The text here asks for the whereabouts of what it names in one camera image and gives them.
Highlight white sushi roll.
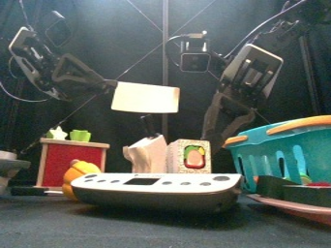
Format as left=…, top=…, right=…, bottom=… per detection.
left=166, top=138, right=214, bottom=174

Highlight dark nori sushi piece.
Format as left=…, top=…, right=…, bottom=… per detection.
left=282, top=181, right=331, bottom=208
left=257, top=174, right=301, bottom=201

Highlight white star shape block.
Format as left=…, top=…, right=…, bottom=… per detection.
left=46, top=126, right=70, bottom=140

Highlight green shape block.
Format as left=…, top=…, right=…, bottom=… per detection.
left=68, top=129, right=94, bottom=143

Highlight green toy food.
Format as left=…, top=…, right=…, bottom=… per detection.
left=297, top=172, right=314, bottom=184

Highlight wooden shape box red side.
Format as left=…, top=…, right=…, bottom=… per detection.
left=35, top=137, right=111, bottom=190

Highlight white toy knife block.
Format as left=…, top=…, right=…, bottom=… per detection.
left=122, top=134, right=170, bottom=174

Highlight orange toy fruit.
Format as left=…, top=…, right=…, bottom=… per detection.
left=62, top=159, right=104, bottom=202

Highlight round metal toy pot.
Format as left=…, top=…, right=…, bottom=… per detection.
left=0, top=149, right=32, bottom=196

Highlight white toy kitchen scale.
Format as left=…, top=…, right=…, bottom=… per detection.
left=68, top=171, right=245, bottom=214

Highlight pink plastic tray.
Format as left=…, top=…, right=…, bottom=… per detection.
left=247, top=192, right=331, bottom=228

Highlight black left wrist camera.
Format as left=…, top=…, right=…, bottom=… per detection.
left=40, top=10, right=74, bottom=49

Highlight blue basket orange handles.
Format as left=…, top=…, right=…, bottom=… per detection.
left=223, top=114, right=331, bottom=195

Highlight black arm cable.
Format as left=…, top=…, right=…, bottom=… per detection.
left=225, top=0, right=310, bottom=61

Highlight thin diagonal brace cord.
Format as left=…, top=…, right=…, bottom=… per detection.
left=124, top=0, right=164, bottom=33
left=20, top=0, right=219, bottom=153

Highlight black toy knife handle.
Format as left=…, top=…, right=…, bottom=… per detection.
left=139, top=113, right=158, bottom=139

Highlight vertical metal frame pole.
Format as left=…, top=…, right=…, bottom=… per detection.
left=162, top=0, right=171, bottom=140

